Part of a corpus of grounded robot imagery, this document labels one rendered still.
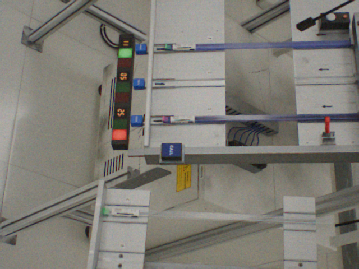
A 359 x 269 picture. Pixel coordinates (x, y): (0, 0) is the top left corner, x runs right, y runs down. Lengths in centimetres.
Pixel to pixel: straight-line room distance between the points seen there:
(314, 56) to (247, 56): 56
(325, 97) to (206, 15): 41
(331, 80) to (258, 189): 51
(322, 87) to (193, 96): 33
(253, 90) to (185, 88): 57
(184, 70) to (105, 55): 101
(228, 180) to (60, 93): 81
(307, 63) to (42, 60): 111
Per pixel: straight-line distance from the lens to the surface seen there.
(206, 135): 168
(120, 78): 180
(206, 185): 195
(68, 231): 237
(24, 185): 231
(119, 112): 175
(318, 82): 177
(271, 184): 219
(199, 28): 186
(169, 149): 162
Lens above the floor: 187
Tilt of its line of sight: 41 degrees down
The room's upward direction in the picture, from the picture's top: 65 degrees clockwise
